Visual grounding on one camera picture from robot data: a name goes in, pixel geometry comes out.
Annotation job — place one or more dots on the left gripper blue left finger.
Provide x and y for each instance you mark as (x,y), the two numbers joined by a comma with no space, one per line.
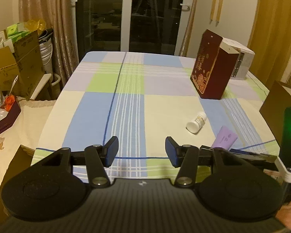
(99,157)

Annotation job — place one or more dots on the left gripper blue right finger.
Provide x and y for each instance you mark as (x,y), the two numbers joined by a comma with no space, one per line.
(186,158)

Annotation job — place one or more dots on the white pill bottle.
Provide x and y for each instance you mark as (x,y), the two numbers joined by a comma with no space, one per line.
(197,123)

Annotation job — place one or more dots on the purple cream tube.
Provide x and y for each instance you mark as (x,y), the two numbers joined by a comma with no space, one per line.
(225,139)

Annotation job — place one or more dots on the brown white cardboard shoebox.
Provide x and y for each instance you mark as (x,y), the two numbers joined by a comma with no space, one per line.
(272,109)

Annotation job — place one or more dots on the checked pastel tablecloth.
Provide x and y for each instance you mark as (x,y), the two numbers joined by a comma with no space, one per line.
(143,98)

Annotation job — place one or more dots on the cream embroidered cloth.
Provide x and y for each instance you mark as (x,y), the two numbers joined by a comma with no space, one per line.
(25,131)

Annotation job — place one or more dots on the dark red open carton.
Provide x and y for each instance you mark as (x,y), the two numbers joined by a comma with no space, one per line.
(214,66)

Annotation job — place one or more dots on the white printed product box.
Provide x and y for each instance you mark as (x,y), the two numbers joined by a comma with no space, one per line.
(244,60)

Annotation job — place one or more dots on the dark red jewellery tray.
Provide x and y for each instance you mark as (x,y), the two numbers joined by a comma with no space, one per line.
(9,112)

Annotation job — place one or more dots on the brown cardboard box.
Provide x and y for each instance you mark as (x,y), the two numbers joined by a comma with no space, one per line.
(25,63)

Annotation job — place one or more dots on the white plastic bucket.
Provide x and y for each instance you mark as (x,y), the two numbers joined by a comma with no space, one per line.
(48,60)

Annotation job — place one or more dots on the orange curtain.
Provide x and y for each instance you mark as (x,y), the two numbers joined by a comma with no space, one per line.
(271,40)

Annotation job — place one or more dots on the glass sliding balcony door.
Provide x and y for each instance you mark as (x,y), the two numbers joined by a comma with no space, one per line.
(148,26)

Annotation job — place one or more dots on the yellow plastic bag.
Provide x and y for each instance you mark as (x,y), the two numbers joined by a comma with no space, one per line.
(32,25)

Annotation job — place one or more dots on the green patterned tissue box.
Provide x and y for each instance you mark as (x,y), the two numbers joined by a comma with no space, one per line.
(17,31)

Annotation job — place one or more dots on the beige shiny curtain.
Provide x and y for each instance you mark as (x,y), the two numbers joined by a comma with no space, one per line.
(58,16)

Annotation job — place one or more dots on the wooden wall strips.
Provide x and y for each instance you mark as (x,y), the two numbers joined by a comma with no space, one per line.
(216,10)

